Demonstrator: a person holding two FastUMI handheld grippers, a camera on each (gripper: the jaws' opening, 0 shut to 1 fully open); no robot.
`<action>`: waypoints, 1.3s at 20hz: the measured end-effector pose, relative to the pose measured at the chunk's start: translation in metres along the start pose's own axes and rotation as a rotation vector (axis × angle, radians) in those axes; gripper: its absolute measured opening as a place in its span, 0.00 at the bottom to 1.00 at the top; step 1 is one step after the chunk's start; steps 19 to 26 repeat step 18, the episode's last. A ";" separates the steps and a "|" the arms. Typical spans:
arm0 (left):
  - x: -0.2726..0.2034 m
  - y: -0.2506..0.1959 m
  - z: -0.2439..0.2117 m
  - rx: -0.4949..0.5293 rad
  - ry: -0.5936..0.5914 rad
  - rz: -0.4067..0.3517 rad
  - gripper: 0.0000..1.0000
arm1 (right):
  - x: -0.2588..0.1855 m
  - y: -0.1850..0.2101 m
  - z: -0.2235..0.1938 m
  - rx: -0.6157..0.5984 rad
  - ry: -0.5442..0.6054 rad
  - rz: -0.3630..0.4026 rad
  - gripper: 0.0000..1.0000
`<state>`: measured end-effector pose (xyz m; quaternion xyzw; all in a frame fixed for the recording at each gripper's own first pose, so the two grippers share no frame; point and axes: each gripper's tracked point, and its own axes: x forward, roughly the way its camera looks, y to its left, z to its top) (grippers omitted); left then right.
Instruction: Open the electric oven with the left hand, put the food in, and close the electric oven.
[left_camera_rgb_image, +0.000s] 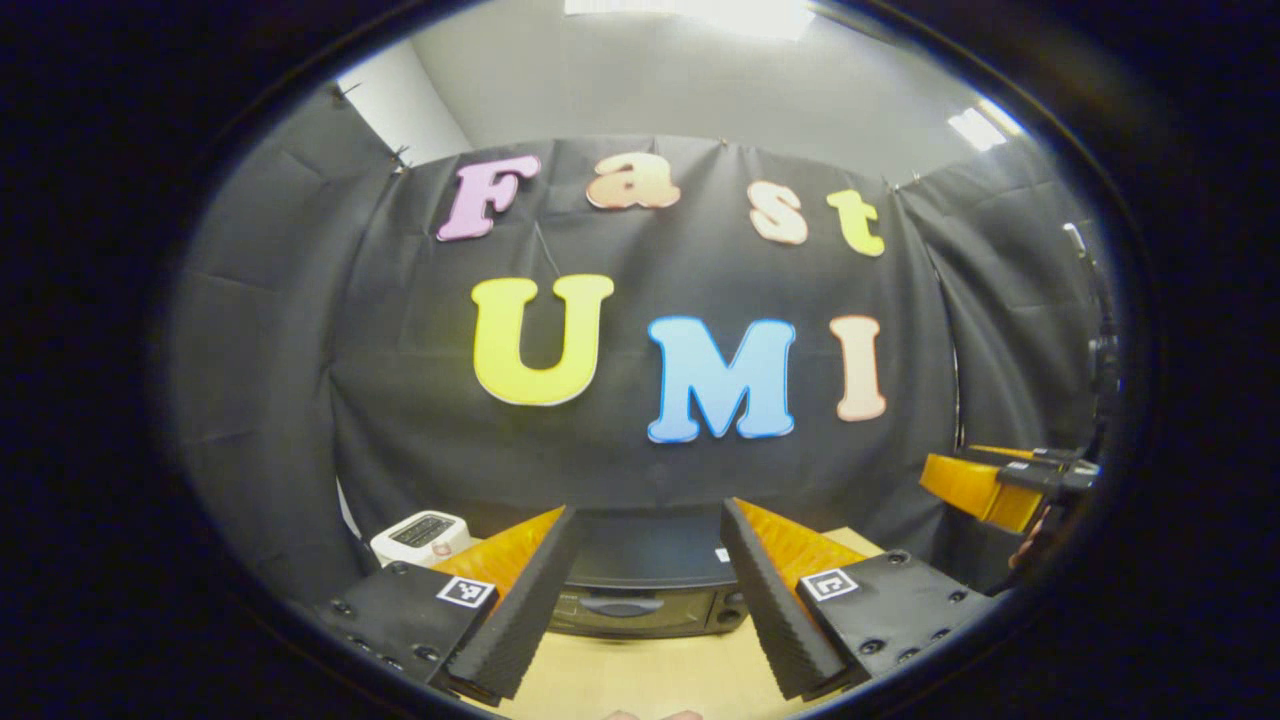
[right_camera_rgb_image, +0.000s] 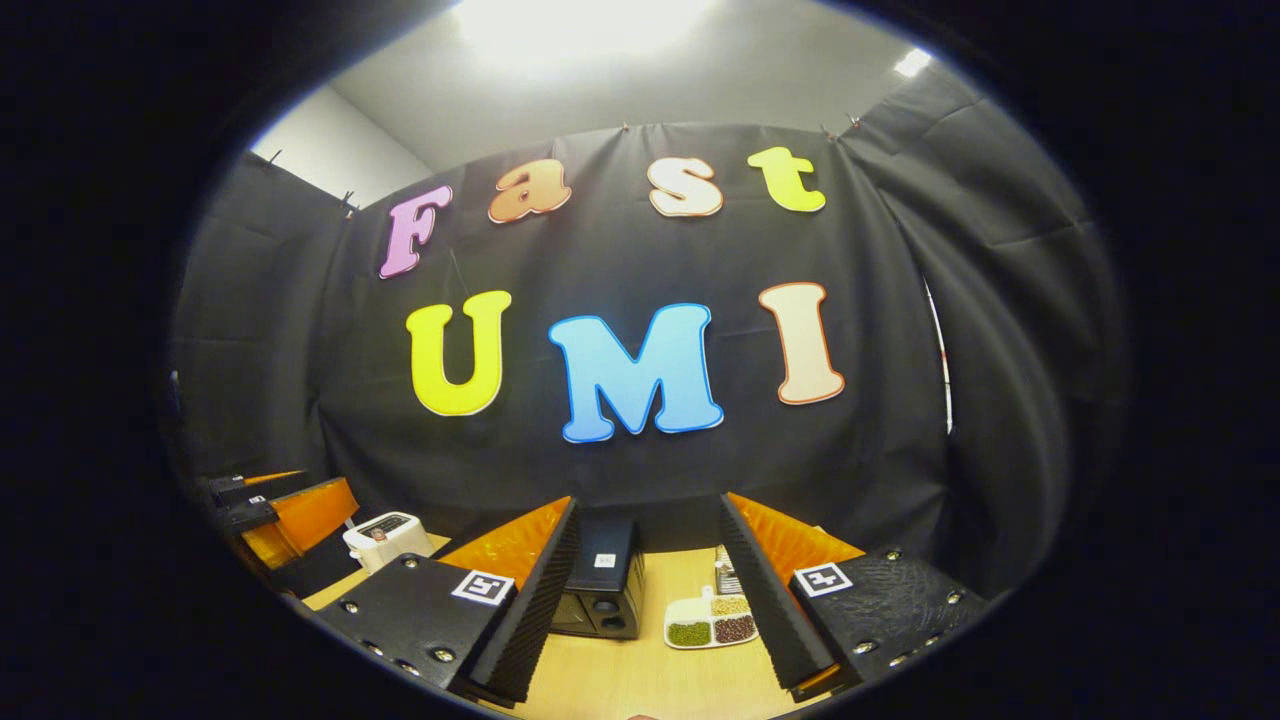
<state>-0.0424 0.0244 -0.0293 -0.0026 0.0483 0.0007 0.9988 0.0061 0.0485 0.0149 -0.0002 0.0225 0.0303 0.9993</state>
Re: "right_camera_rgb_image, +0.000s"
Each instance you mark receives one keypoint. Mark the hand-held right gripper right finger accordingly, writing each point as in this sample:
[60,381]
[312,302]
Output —
[765,590]

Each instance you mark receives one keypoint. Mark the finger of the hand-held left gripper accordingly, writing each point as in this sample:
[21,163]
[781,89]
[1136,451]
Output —
[255,485]
[310,515]

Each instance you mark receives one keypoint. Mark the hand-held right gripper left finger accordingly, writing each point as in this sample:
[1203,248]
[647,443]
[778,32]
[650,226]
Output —
[535,600]

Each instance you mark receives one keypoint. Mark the black electric oven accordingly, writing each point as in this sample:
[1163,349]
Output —
[605,570]

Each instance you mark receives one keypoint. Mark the pile of soybeans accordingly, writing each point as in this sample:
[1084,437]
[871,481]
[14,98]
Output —
[730,604]

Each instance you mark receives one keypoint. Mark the pile of red beans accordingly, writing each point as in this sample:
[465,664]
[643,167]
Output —
[735,628]

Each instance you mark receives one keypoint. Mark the white divided dish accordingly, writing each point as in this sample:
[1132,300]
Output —
[685,607]

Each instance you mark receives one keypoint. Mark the pile of green mung beans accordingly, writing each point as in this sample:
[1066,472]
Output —
[688,633]

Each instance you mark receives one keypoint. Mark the white toaster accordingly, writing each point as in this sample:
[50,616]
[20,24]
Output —
[405,535]

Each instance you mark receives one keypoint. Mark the small ceiling light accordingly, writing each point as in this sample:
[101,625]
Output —
[912,62]

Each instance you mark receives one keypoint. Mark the large ceiling light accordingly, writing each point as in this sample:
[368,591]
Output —
[580,25]

